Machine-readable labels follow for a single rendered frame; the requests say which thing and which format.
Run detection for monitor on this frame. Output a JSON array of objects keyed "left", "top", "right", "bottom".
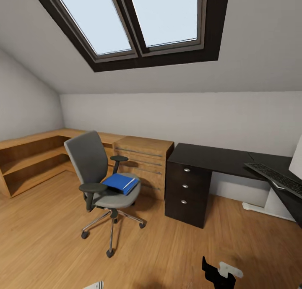
[{"left": 289, "top": 135, "right": 302, "bottom": 180}]

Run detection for keyboard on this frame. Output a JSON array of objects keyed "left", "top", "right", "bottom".
[{"left": 244, "top": 163, "right": 302, "bottom": 199}]

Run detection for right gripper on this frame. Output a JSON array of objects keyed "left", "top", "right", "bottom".
[{"left": 202, "top": 256, "right": 235, "bottom": 289}]

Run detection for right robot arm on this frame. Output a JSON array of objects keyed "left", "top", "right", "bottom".
[{"left": 202, "top": 256, "right": 243, "bottom": 289}]

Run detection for folder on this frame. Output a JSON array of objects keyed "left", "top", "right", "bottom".
[{"left": 102, "top": 173, "right": 138, "bottom": 195}]

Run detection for swivel chair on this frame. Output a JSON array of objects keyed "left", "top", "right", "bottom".
[{"left": 64, "top": 130, "right": 145, "bottom": 257}]

